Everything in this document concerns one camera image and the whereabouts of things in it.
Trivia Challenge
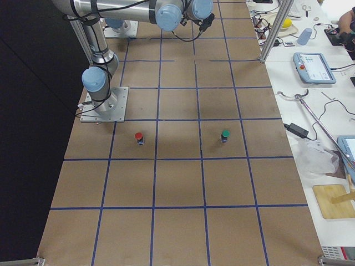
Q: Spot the person hand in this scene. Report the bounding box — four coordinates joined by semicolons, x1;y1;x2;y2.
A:
338;9;354;33

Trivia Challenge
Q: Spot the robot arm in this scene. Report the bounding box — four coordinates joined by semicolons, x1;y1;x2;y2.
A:
97;1;215;32
53;1;191;122

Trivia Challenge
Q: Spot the green push button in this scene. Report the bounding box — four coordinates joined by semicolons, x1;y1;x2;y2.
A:
221;130;231;143

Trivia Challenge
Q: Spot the red push button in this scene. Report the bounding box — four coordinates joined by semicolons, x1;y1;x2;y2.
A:
134;132;145;145

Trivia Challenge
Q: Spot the blue plastic cup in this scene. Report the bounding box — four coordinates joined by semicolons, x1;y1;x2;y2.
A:
296;28;313;46

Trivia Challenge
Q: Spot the blue teach pendant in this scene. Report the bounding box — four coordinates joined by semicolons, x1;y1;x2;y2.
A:
337;135;354;165
293;53;336;85

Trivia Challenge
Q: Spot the yellow ball in tray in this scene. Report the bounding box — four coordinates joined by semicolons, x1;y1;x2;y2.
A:
282;18;292;29

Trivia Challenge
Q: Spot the metal rod with hook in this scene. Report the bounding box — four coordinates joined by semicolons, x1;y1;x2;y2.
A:
277;89;354;170

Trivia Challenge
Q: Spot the black power adapter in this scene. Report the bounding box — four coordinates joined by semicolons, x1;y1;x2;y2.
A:
284;123;308;139

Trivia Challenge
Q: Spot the clear plastic bag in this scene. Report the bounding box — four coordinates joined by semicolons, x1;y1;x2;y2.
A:
295;140;339;175

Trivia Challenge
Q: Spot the wooden cutting board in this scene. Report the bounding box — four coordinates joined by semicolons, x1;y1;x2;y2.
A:
312;184;354;219

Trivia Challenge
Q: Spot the aluminium frame post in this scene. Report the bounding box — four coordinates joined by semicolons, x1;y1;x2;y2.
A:
260;0;294;63

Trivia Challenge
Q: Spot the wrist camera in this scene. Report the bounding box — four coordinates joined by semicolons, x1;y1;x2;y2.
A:
199;13;215;32

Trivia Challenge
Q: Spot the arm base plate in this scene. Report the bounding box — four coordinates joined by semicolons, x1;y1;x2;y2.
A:
80;87;129;123
104;21;139;39

